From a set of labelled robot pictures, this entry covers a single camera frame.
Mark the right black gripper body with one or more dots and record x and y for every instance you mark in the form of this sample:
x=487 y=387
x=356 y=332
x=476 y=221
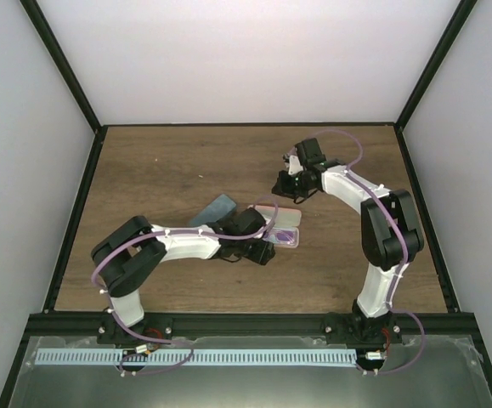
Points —
x=296 y=188

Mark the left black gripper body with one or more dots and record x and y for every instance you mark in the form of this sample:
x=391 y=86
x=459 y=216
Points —
x=258 y=256

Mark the pink glasses case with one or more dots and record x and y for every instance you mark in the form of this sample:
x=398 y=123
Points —
x=283 y=218

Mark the purple frame sunglasses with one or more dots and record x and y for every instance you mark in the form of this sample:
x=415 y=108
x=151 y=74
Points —
x=284 y=237

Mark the green glasses case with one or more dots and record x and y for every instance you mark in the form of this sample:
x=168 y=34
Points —
x=221 y=207

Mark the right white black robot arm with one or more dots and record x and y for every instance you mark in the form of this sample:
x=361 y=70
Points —
x=390 y=230

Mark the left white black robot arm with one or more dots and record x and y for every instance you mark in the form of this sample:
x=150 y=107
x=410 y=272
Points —
x=126 y=258

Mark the clear acrylic front panel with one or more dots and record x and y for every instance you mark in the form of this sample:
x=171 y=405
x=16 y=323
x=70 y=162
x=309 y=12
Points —
x=437 y=371

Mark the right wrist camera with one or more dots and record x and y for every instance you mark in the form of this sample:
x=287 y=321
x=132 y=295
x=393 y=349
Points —
x=309 y=153

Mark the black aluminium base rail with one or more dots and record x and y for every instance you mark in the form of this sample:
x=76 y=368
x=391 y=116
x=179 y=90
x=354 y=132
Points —
x=169 y=325

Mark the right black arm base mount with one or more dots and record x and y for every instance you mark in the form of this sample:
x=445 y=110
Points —
x=355 y=330

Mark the light blue slotted cable duct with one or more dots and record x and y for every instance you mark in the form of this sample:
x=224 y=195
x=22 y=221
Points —
x=201 y=357

